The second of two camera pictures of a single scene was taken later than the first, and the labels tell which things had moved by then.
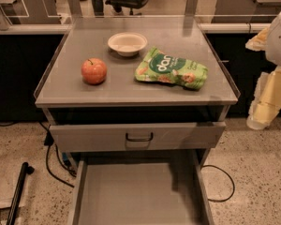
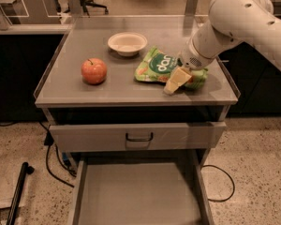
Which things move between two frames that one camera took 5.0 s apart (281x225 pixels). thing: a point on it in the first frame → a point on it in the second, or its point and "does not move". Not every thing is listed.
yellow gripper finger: [272, 94] → [193, 60]
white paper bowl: [127, 44] does not move
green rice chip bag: [164, 67] does not move
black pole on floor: [24, 172] does not move
